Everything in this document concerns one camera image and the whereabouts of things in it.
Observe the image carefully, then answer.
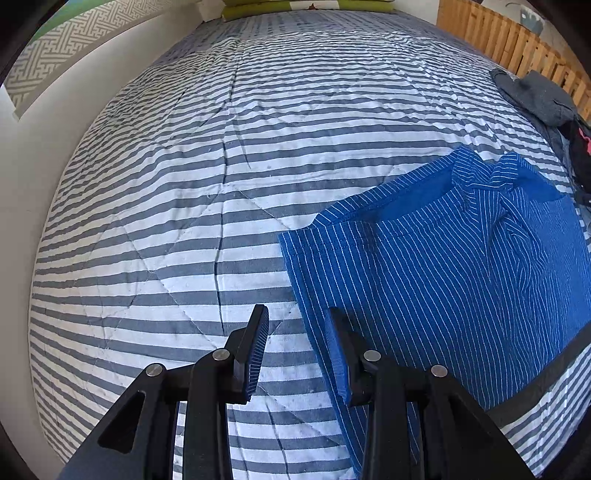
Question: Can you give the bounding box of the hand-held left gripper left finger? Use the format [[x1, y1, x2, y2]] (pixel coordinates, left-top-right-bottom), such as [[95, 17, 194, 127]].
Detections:
[[56, 304, 270, 480]]

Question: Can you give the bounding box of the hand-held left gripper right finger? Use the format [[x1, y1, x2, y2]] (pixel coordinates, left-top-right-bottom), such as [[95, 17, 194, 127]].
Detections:
[[324, 307, 536, 480]]

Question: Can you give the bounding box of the blue pinstriped shirt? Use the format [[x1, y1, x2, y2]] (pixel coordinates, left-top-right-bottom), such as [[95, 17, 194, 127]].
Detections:
[[278, 147, 591, 478]]

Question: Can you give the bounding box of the grey white striped blanket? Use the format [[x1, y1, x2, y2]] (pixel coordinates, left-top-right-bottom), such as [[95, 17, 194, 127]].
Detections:
[[28, 10, 585, 480]]

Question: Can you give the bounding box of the black garment with pink print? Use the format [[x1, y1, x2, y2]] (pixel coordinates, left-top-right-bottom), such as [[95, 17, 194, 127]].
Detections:
[[556, 117, 591, 208]]

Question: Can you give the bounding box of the dark grey garment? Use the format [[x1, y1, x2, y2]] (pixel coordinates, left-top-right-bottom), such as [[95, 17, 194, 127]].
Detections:
[[489, 68, 579, 127]]

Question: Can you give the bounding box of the green pillow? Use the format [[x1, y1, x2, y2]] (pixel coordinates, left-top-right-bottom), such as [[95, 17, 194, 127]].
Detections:
[[221, 0, 397, 21]]

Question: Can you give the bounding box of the grey white patterned wall panel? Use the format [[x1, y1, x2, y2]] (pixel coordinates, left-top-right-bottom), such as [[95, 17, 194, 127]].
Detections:
[[4, 0, 174, 121]]

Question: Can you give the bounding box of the wooden slatted bed rail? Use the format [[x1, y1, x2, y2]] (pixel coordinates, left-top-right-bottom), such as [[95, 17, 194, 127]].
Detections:
[[436, 0, 591, 116]]

